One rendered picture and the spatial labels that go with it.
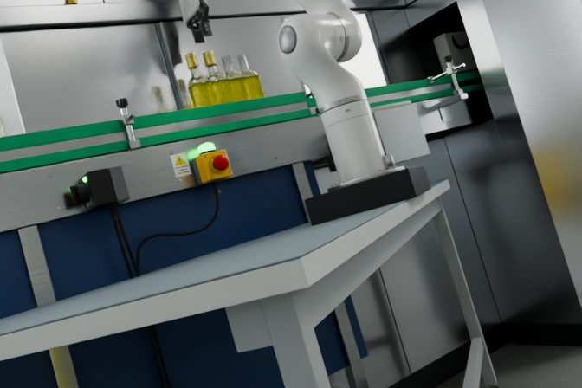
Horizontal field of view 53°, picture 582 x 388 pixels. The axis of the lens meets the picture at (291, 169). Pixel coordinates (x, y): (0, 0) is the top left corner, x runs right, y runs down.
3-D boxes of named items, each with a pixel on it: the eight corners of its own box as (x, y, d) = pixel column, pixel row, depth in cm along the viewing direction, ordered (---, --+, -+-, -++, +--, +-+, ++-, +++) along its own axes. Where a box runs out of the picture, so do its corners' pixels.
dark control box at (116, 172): (121, 205, 138) (112, 171, 139) (131, 200, 131) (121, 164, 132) (87, 214, 133) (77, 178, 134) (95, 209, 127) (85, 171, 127)
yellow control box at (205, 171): (222, 182, 153) (214, 155, 154) (234, 176, 147) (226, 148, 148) (198, 187, 150) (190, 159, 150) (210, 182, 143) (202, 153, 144)
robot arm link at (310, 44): (378, 98, 140) (349, 5, 142) (325, 104, 127) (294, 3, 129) (343, 113, 149) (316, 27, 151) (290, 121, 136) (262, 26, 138)
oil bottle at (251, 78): (267, 135, 186) (248, 72, 188) (275, 130, 182) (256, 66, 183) (252, 138, 183) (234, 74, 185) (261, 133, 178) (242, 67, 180)
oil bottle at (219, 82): (236, 141, 180) (217, 75, 181) (244, 136, 175) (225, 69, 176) (220, 144, 176) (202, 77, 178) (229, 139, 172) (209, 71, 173)
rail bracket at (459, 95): (447, 121, 222) (430, 66, 224) (482, 108, 209) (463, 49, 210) (439, 123, 220) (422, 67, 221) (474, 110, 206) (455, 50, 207)
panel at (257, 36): (385, 92, 235) (362, 13, 238) (391, 89, 233) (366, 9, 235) (184, 126, 185) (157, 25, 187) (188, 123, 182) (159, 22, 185)
